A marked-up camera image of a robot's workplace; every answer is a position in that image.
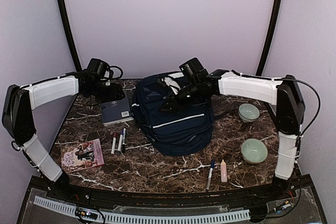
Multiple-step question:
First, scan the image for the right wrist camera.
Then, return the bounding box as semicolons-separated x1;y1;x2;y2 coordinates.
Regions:
158;75;181;95

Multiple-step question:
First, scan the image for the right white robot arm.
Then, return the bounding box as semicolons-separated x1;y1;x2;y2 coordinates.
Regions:
160;58;307;200

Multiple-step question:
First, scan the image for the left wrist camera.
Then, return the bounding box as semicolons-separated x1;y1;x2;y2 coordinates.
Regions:
104;65;124;86

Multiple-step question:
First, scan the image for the white slotted cable duct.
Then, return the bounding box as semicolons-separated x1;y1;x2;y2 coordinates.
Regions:
33;196;250;223

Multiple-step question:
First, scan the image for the black frame post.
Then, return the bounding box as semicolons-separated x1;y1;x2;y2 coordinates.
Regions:
256;0;281;76
57;0;82;71

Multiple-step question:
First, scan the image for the navy blue student backpack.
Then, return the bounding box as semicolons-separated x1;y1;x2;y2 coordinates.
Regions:
131;72;215;156

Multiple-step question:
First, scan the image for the right black frame post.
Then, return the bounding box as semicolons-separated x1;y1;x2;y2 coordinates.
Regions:
256;0;281;76

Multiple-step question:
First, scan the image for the left black frame post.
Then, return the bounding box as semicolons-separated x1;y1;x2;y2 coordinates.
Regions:
57;0;82;71

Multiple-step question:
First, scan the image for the pink cover book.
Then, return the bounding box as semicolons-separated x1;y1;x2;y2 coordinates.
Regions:
60;139;105;173

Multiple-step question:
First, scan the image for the green ceramic bowl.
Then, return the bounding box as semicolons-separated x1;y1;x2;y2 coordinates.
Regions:
238;103;260;123
240;138;268;164

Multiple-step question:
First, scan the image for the red cap marker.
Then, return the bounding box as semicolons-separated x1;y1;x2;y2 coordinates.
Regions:
111;132;117;155

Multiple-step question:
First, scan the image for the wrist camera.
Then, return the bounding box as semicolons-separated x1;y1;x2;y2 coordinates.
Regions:
158;75;181;95
104;65;124;86

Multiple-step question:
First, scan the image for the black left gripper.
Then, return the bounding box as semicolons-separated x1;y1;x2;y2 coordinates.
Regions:
87;81;125;104

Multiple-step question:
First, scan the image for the blue pen near front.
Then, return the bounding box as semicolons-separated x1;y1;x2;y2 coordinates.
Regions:
206;158;215;192

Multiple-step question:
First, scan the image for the far green ceramic bowl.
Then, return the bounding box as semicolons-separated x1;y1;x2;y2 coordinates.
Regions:
238;103;260;123

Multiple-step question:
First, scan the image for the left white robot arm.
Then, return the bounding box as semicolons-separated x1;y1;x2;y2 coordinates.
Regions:
2;58;125;201

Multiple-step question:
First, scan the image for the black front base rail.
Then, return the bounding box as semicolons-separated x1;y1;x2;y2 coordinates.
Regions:
21;174;316;209

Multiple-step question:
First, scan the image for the near green ceramic bowl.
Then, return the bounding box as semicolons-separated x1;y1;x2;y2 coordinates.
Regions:
240;138;268;164

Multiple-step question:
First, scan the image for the dark blue hardcover book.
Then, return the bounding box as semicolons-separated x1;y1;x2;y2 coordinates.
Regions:
100;96;133;126

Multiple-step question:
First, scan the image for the blue cap marker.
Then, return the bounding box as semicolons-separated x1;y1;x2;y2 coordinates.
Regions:
117;130;123;153

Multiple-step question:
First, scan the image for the pink highlighter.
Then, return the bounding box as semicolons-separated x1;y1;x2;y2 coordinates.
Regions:
220;160;228;183

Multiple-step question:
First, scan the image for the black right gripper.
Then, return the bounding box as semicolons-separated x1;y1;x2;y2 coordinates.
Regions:
159;80;202;113

